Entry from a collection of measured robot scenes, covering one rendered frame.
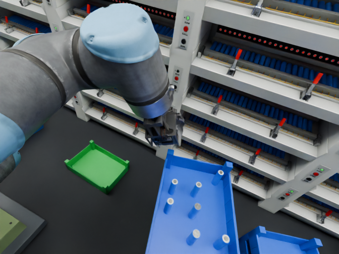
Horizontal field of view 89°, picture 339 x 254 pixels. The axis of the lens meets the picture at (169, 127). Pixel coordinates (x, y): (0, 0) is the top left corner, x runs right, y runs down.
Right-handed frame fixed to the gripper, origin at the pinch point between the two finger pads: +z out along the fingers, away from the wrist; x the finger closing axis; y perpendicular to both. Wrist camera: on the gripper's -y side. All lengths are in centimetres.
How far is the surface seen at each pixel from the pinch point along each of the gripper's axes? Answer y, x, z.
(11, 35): -80, -104, -2
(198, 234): 26.2, 6.3, -2.4
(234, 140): -14, 26, 41
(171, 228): 25.1, -0.5, 2.7
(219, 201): 18.5, 12.3, 9.5
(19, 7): -77, -80, -15
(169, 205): 20.2, -0.1, -2.2
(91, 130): -35, -70, 50
